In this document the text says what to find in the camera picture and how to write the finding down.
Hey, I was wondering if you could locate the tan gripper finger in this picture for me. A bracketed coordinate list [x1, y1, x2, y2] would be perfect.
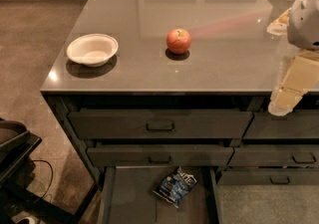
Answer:
[266, 9, 291, 36]
[268, 50, 319, 116]

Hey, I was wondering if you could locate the blue chip bag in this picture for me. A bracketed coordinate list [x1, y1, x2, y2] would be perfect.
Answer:
[154, 166, 197, 208]

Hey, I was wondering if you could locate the top right drawer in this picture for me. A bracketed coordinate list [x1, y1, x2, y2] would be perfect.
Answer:
[244, 111, 319, 139]

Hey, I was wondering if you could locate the middle right drawer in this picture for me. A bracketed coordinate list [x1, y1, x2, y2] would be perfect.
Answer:
[228, 144, 319, 167]

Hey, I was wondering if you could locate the grey counter cabinet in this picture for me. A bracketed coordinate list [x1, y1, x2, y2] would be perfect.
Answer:
[40, 0, 319, 224]

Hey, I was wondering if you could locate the bottom right drawer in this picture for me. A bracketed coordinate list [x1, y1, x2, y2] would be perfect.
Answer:
[217, 169, 319, 185]

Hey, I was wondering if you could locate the open bottom left drawer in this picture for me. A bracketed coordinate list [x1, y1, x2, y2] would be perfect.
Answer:
[97, 166, 223, 224]

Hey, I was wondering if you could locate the middle left drawer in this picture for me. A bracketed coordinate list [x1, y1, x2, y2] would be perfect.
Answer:
[87, 144, 233, 167]

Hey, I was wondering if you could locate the top left drawer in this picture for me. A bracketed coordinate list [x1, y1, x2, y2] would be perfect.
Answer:
[68, 110, 252, 139]

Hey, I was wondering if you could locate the red apple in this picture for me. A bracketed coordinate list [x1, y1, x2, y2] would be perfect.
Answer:
[166, 29, 191, 55]

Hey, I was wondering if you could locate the white paper bowl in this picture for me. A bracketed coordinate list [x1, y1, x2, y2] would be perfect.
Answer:
[66, 34, 119, 67]

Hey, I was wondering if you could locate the black cable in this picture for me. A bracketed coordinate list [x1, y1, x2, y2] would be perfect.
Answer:
[30, 159, 55, 202]

